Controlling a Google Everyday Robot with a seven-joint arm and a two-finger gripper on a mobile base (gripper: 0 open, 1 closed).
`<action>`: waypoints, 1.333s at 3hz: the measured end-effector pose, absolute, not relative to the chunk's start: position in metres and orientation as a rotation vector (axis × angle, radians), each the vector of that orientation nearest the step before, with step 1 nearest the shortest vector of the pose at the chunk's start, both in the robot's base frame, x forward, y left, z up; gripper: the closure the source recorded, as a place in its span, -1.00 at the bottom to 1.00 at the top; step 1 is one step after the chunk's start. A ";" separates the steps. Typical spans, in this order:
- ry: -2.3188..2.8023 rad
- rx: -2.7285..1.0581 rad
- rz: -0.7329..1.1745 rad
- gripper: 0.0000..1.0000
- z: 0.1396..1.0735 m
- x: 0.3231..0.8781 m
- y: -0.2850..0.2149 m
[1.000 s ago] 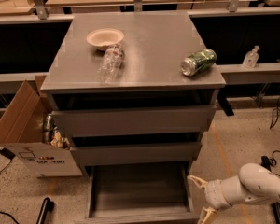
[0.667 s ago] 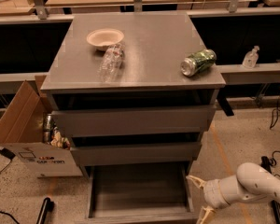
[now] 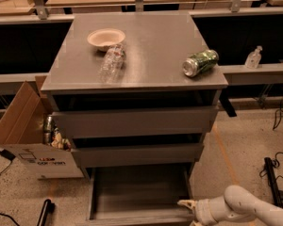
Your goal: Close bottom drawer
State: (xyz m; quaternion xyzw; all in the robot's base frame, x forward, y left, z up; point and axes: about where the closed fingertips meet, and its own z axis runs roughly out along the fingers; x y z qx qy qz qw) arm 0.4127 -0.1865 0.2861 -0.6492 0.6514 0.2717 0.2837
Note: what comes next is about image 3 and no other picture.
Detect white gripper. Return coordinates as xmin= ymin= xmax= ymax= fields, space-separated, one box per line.
xmin=177 ymin=199 xmax=217 ymax=226

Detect grey bottom drawer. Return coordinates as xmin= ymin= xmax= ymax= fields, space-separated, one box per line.
xmin=80 ymin=164 xmax=193 ymax=226

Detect grey drawer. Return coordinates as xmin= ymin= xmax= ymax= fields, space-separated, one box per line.
xmin=80 ymin=164 xmax=193 ymax=226
xmin=51 ymin=89 xmax=219 ymax=139
xmin=72 ymin=134 xmax=204 ymax=168

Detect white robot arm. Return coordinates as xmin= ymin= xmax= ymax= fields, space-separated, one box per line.
xmin=177 ymin=185 xmax=283 ymax=226

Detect grey middle drawer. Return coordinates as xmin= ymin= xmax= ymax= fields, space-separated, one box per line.
xmin=72 ymin=134 xmax=204 ymax=168

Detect grey drawer cabinet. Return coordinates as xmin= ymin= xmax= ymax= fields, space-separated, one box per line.
xmin=41 ymin=10 xmax=229 ymax=226

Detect grey top drawer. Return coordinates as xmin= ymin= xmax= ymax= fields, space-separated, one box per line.
xmin=51 ymin=89 xmax=219 ymax=139

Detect black bar right floor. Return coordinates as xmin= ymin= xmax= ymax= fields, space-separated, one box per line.
xmin=264 ymin=157 xmax=283 ymax=207

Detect black bar floor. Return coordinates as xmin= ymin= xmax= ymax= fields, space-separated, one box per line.
xmin=37 ymin=199 xmax=55 ymax=226
xmin=264 ymin=157 xmax=283 ymax=207

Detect green soda can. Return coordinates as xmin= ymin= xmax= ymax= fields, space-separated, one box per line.
xmin=182 ymin=50 xmax=219 ymax=77

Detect black bar left floor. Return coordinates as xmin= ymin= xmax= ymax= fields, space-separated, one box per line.
xmin=37 ymin=199 xmax=55 ymax=226

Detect clear plastic bottle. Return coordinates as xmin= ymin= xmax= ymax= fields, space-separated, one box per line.
xmin=99 ymin=43 xmax=125 ymax=83

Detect cans inside cardboard box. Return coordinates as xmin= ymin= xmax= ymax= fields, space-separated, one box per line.
xmin=43 ymin=115 xmax=71 ymax=151

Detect small clear dispenser bottle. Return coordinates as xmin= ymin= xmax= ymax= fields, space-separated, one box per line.
xmin=244 ymin=45 xmax=262 ymax=69

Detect cardboard box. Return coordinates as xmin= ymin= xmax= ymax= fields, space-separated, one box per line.
xmin=0 ymin=82 xmax=83 ymax=179

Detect white paper bowl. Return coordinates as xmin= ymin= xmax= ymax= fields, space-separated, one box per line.
xmin=87 ymin=28 xmax=125 ymax=52

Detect black cable right floor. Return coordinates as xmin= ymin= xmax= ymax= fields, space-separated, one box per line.
xmin=258 ymin=97 xmax=283 ymax=186

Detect black cable floor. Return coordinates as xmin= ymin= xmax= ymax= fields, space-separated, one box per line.
xmin=0 ymin=149 xmax=21 ymax=226
xmin=258 ymin=97 xmax=283 ymax=186

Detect black cable left floor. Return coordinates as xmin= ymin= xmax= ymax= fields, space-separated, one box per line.
xmin=0 ymin=149 xmax=21 ymax=226

